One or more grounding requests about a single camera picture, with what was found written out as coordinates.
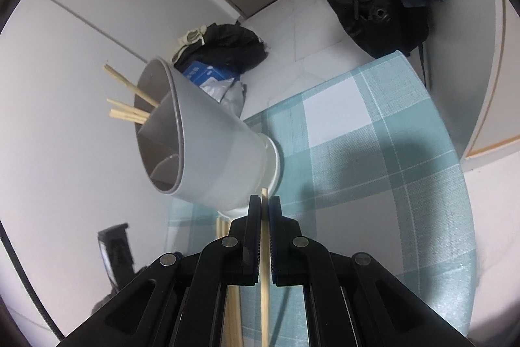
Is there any white board with wooden edge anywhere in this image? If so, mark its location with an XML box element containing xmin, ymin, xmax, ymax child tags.
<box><xmin>463</xmin><ymin>0</ymin><xmax>520</xmax><ymax>169</ymax></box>

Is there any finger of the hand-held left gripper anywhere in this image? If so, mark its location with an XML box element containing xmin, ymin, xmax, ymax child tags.
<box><xmin>97</xmin><ymin>223</ymin><xmax>139</xmax><ymax>293</ymax></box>

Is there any wooden chopstick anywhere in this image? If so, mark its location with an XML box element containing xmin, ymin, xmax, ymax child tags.
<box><xmin>106</xmin><ymin>98</ymin><xmax>152</xmax><ymax>117</ymax></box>
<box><xmin>109</xmin><ymin>108</ymin><xmax>149</xmax><ymax>125</ymax></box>
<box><xmin>260</xmin><ymin>188</ymin><xmax>270</xmax><ymax>347</ymax></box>
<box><xmin>103</xmin><ymin>63</ymin><xmax>160</xmax><ymax>108</ymax></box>

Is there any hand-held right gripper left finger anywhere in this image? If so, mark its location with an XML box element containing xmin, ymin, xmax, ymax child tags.
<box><xmin>61</xmin><ymin>196</ymin><xmax>263</xmax><ymax>347</ymax></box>

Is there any blue cardboard box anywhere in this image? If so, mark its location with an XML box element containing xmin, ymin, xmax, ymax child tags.
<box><xmin>182</xmin><ymin>61</ymin><xmax>238</xmax><ymax>88</ymax></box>

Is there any black clothes pile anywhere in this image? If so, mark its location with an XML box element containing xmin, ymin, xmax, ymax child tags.
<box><xmin>175</xmin><ymin>23</ymin><xmax>269</xmax><ymax>78</ymax></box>

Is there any large grey plastic parcel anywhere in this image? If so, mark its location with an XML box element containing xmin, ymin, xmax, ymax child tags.
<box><xmin>221</xmin><ymin>82</ymin><xmax>248</xmax><ymax>120</ymax></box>

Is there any pile of wooden chopsticks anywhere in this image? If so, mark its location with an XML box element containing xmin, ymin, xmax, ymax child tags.
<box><xmin>216</xmin><ymin>215</ymin><xmax>243</xmax><ymax>347</ymax></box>

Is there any small grey plastic parcel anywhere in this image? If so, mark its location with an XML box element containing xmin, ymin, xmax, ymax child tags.
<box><xmin>201</xmin><ymin>79</ymin><xmax>237</xmax><ymax>101</ymax></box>

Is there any cream knitted garment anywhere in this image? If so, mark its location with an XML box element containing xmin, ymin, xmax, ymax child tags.
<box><xmin>173</xmin><ymin>27</ymin><xmax>208</xmax><ymax>65</ymax></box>

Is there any white utensil holder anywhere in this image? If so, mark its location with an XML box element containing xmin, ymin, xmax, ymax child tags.
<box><xmin>134</xmin><ymin>58</ymin><xmax>282</xmax><ymax>218</ymax></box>

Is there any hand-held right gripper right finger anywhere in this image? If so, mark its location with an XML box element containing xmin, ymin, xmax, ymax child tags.
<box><xmin>268</xmin><ymin>196</ymin><xmax>464</xmax><ymax>347</ymax></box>

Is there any teal checked tablecloth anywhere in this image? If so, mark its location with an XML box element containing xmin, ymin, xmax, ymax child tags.
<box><xmin>164</xmin><ymin>51</ymin><xmax>477</xmax><ymax>347</ymax></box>

